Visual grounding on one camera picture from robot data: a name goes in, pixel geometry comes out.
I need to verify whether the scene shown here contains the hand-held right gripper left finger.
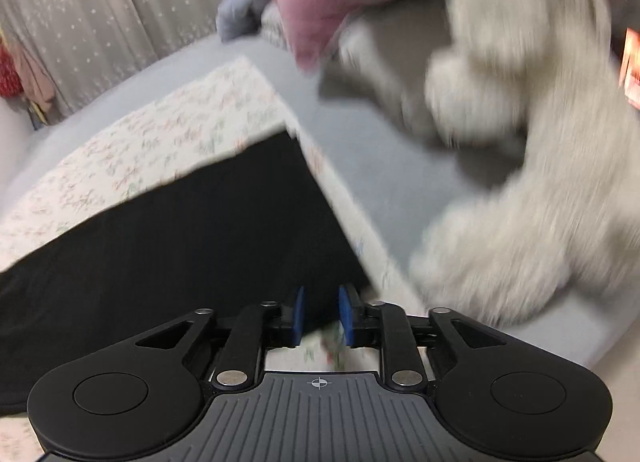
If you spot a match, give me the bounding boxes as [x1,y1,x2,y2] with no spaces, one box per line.
[134,286,307,390]

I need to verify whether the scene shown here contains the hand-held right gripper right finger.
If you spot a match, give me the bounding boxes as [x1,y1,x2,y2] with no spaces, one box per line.
[337,283,506,388]

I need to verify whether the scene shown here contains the black pants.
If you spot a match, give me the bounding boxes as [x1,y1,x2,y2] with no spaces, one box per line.
[0,126,373,417]

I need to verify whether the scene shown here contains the grey bed sheet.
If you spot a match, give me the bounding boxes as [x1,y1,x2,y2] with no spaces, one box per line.
[0,34,623,373]

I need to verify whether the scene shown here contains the floral bed cloth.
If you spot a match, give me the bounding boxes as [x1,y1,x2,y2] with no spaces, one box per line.
[0,56,436,462]

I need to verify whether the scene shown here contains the white plush toy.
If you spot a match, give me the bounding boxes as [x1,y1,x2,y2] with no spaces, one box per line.
[410,0,640,329]

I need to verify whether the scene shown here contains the dark pink velvet pillow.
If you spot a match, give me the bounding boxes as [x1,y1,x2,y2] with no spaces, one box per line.
[267,0,361,73]

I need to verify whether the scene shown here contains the blue-grey blanket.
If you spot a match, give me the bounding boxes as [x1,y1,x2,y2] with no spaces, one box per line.
[217,0,281,42]

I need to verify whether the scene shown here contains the pink hanging cloth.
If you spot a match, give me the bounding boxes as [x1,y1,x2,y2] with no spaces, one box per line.
[12,46,53,112]

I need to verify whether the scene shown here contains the grey star-print curtain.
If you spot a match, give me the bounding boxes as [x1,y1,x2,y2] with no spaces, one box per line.
[0,0,281,115]

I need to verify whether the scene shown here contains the red floral hanging cloth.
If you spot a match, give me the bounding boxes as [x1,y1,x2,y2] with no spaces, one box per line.
[0,39,23,97]

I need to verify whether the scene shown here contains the orange lit object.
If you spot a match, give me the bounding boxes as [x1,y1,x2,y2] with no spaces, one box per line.
[620,26,640,108]

